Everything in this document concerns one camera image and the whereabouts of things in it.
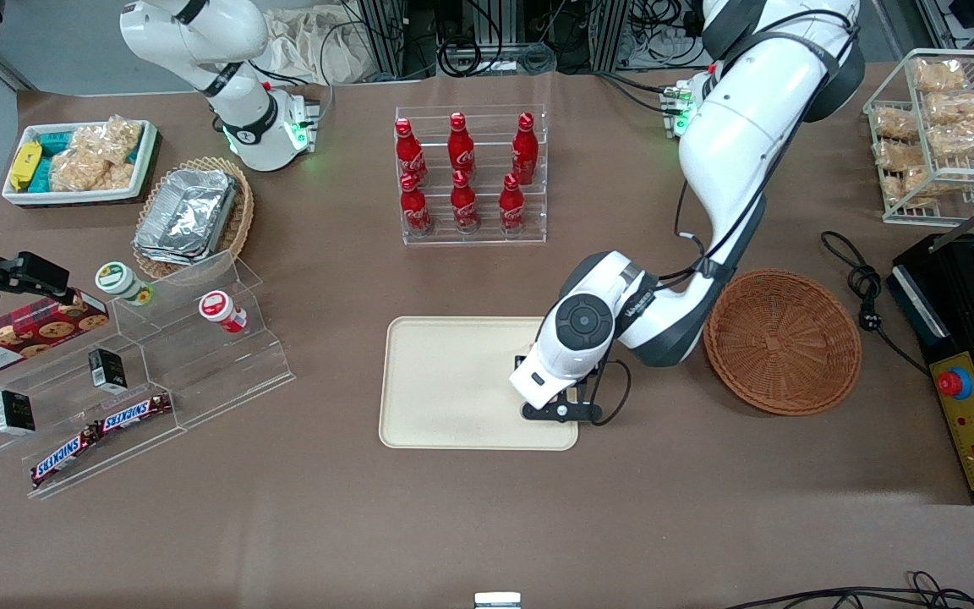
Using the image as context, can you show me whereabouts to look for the Snickers chocolate bar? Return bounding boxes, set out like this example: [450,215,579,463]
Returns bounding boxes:
[30,427,101,489]
[98,392,173,434]

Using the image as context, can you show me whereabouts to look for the clear acrylic bottle rack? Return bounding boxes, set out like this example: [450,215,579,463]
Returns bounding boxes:
[394,105,549,246]

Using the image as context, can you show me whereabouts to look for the black power cable with plug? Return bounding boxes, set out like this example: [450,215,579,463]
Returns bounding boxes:
[821,230,933,378]

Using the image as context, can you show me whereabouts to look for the clear bag rice crackers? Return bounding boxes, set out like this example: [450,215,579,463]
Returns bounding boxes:
[49,148,134,193]
[73,114,145,166]

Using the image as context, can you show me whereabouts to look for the green lid yogurt cup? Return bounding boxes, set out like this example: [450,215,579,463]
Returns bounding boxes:
[96,261,154,306]

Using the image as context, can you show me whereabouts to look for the yellow snack packet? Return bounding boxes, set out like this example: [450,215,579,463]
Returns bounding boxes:
[9,141,44,191]

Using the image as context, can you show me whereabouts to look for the small black box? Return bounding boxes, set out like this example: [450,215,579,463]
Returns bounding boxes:
[0,389,36,436]
[88,348,127,394]

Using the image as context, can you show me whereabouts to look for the clear acrylic stepped stand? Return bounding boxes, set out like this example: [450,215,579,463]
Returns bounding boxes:
[0,250,296,500]

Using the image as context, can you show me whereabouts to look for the beige rectangular tray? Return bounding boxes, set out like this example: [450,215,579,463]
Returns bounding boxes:
[379,316,579,452]

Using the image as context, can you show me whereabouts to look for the black floor cables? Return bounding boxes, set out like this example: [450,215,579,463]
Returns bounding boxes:
[724,571,974,609]

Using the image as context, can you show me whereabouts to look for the oval wicker basket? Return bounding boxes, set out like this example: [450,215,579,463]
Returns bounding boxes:
[132,156,255,280]

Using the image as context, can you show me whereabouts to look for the red lid yogurt cup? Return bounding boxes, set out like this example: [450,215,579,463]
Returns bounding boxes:
[199,290,249,333]

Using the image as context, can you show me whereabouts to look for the white rectangular snack tray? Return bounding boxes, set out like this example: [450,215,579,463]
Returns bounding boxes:
[2,120,158,208]

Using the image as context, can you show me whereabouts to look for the round brown wicker basket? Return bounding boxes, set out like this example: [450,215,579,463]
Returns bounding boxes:
[703,269,862,417]

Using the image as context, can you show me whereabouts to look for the red cola bottle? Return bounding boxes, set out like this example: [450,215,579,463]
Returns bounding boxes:
[399,173,432,235]
[447,112,476,178]
[499,173,527,232]
[512,112,539,184]
[450,170,479,233]
[394,118,427,185]

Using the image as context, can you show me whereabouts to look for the black left base cables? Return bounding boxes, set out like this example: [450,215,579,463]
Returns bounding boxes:
[595,71,682,116]

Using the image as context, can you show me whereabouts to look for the black food warmer appliance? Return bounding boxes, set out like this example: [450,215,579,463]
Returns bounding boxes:
[887,182,974,507]

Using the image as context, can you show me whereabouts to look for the stacked aluminium foil trays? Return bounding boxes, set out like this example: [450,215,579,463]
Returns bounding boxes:
[132,167,238,265]

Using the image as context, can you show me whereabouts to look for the tangled background cables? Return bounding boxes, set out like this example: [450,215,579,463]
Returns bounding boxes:
[407,0,594,79]

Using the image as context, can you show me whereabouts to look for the red cookie box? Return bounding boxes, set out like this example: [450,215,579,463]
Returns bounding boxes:
[0,289,110,381]

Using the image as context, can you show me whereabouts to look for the beige cloth bag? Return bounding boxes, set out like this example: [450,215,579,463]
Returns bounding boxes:
[263,8,369,85]

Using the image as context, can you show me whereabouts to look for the bagged fried snack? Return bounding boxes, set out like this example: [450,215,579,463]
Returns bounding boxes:
[873,106,921,143]
[912,58,970,94]
[927,120,974,162]
[925,91,974,123]
[874,142,932,208]

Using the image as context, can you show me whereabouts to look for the white wire basket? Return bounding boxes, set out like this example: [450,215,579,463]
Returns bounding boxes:
[863,49,974,228]

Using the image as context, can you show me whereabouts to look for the aluminium frame post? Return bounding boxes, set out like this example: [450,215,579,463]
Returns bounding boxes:
[590,0,633,74]
[356,0,410,82]

